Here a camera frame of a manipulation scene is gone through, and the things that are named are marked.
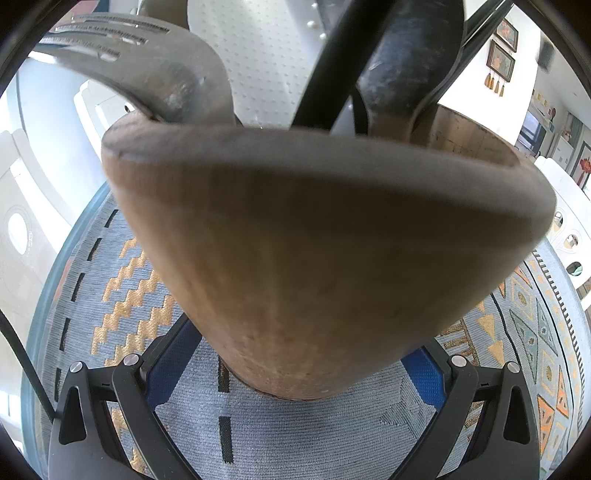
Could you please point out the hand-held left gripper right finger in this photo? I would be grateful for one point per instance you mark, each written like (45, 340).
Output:
(425, 374)

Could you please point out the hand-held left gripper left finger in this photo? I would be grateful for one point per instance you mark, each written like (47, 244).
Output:
(168, 369)

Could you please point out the wooden utensil holder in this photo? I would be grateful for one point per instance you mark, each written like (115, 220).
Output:
(323, 254)

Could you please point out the metal fork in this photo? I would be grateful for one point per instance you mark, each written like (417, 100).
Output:
(161, 69)

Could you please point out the white dotted spoon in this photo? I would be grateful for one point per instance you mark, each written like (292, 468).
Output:
(258, 60)

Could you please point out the blue patterned tablecloth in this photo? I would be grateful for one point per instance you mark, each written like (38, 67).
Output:
(300, 429)

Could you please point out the white chair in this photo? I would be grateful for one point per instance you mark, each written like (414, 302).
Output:
(92, 97)
(565, 184)
(18, 221)

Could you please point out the red flower picture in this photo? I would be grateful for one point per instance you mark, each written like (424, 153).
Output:
(584, 166)

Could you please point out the dark screen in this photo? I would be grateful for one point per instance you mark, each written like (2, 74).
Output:
(531, 131)

